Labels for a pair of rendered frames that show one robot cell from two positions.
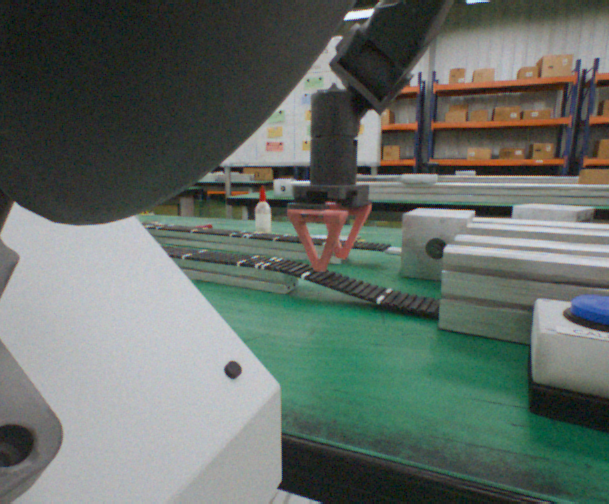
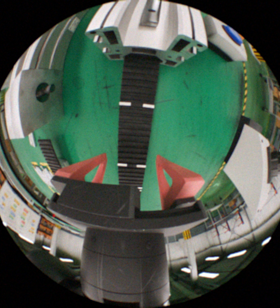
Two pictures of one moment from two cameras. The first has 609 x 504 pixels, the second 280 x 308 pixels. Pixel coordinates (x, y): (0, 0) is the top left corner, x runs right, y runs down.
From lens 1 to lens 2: 48 cm
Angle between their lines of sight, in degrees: 70
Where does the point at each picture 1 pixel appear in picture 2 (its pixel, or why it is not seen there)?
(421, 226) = (28, 112)
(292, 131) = (20, 210)
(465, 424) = (234, 82)
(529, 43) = not seen: outside the picture
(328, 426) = (237, 117)
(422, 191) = (2, 159)
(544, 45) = not seen: outside the picture
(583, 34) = not seen: outside the picture
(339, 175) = (163, 250)
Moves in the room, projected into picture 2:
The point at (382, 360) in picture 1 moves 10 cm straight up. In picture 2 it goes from (213, 100) to (259, 115)
